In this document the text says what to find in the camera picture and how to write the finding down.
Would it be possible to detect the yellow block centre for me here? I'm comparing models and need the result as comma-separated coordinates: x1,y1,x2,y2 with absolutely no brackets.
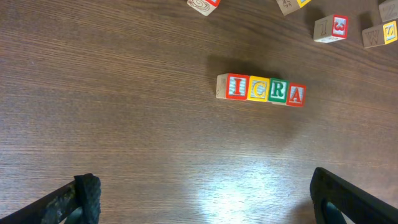
276,0,311,16

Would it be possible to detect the red I block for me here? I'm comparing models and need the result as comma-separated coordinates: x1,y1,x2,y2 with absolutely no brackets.
215,73,250,101

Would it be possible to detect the yellow C block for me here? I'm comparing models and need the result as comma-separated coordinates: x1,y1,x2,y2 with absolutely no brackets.
248,76,270,102

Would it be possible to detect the red 3 block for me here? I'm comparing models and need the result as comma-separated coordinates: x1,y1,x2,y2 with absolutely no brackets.
313,14,349,44

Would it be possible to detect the green R block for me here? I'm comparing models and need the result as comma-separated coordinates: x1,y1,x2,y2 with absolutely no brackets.
268,78,289,105

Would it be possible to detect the red U block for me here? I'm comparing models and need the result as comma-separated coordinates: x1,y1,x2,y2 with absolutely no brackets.
187,0,220,16

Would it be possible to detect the green V block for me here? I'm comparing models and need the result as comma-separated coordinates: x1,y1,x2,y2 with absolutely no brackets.
379,0,398,22

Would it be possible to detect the red A block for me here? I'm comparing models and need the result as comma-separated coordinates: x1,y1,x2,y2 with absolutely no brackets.
286,83,307,107

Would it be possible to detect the yellow K block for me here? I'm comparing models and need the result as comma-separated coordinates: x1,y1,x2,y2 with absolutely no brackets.
362,21,397,49

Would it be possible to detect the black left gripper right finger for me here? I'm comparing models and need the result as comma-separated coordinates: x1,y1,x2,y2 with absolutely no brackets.
310,167,397,224

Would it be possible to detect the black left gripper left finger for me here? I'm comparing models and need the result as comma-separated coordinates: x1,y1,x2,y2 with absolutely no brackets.
1,173,101,224

